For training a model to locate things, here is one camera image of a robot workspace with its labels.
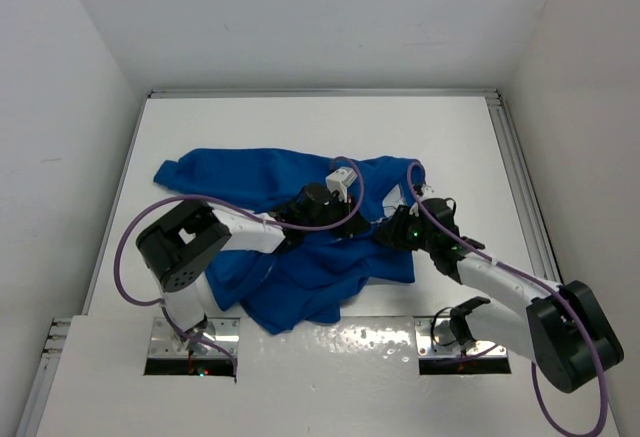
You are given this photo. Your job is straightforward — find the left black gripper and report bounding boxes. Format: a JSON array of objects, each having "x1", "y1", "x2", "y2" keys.
[{"x1": 302, "y1": 190, "x2": 370, "y2": 237}]

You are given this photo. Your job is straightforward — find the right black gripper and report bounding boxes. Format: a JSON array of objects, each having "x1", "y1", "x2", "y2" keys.
[{"x1": 374, "y1": 204, "x2": 436, "y2": 254}]

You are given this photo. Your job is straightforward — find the blue zip jacket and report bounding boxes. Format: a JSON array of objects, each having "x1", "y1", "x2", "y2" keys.
[{"x1": 153, "y1": 148, "x2": 415, "y2": 334}]

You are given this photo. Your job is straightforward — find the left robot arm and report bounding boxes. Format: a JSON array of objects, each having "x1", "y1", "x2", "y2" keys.
[{"x1": 135, "y1": 183, "x2": 369, "y2": 354}]

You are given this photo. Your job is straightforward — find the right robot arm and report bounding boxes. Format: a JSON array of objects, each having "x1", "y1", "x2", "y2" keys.
[{"x1": 374, "y1": 198, "x2": 624, "y2": 393}]

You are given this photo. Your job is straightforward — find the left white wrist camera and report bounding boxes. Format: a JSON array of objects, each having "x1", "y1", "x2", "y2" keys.
[{"x1": 325, "y1": 167, "x2": 357, "y2": 203}]

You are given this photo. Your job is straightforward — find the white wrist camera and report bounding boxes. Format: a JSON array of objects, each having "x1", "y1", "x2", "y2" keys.
[
  {"x1": 325, "y1": 167, "x2": 357, "y2": 203},
  {"x1": 412, "y1": 182, "x2": 433, "y2": 198}
]

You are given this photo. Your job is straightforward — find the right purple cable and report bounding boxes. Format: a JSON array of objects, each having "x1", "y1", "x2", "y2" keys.
[{"x1": 407, "y1": 158, "x2": 609, "y2": 437}]

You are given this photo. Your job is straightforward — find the purple cable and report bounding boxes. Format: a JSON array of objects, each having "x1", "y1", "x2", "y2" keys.
[
  {"x1": 407, "y1": 158, "x2": 609, "y2": 437},
  {"x1": 113, "y1": 155, "x2": 364, "y2": 373}
]

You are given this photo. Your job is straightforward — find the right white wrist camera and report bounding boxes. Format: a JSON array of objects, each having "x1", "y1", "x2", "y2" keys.
[{"x1": 412, "y1": 182, "x2": 433, "y2": 198}]

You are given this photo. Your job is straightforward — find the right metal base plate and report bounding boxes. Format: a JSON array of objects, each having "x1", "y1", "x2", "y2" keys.
[{"x1": 414, "y1": 316, "x2": 508, "y2": 360}]

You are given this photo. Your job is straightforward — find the metal base plate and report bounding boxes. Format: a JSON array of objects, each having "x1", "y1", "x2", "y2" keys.
[
  {"x1": 414, "y1": 316, "x2": 508, "y2": 360},
  {"x1": 147, "y1": 318, "x2": 240, "y2": 359}
]

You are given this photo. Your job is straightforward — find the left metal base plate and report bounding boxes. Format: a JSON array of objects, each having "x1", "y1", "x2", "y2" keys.
[{"x1": 147, "y1": 318, "x2": 240, "y2": 359}]

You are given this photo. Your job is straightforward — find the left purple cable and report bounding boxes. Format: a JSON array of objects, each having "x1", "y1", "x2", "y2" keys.
[{"x1": 113, "y1": 155, "x2": 364, "y2": 373}]

